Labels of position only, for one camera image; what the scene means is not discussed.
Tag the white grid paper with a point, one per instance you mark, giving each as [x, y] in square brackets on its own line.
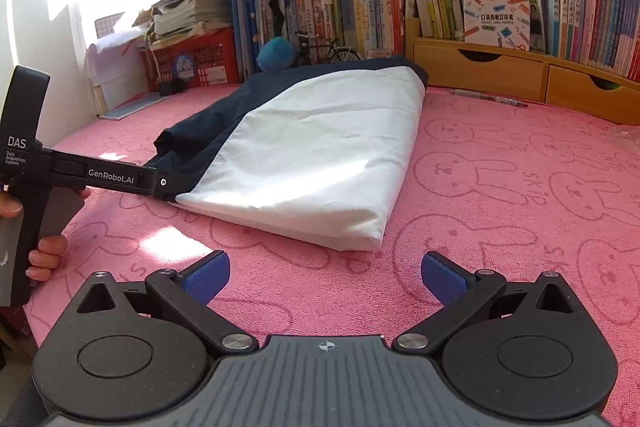
[115, 37]

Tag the light blue sheet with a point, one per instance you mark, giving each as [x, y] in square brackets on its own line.
[130, 107]

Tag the white box with colourful print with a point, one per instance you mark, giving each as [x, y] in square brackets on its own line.
[495, 19]

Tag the row of books under plush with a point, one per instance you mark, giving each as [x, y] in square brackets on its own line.
[350, 7]

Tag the clear pen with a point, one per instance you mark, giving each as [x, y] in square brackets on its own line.
[490, 98]

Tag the clear plastic bag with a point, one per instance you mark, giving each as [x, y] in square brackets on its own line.
[627, 134]

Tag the blue round plush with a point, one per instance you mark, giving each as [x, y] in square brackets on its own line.
[275, 54]

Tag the wooden drawer organizer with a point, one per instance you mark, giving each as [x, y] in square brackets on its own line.
[500, 72]

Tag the white printed board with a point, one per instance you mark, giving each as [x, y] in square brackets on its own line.
[115, 82]

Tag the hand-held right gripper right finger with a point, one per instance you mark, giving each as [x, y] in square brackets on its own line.
[440, 279]

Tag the person's left hand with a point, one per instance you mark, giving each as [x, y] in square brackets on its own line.
[47, 252]

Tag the navy and white jacket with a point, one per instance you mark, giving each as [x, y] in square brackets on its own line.
[310, 157]

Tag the stack of paper workbooks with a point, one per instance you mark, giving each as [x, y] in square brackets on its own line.
[190, 12]

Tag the pink rabbit print mat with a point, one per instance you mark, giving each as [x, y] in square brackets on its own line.
[500, 207]

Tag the miniature black bicycle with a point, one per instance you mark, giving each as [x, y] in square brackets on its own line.
[345, 56]

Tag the row of books on organizer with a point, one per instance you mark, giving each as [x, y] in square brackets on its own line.
[590, 17]

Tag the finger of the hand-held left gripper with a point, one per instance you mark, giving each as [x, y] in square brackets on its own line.
[167, 184]

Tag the row of tall blue books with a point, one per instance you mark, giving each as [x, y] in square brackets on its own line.
[250, 17]

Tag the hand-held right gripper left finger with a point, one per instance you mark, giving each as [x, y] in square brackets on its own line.
[210, 277]

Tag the red plastic crate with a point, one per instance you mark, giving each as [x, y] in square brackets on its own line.
[210, 57]

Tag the small black box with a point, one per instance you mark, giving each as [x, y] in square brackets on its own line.
[171, 88]

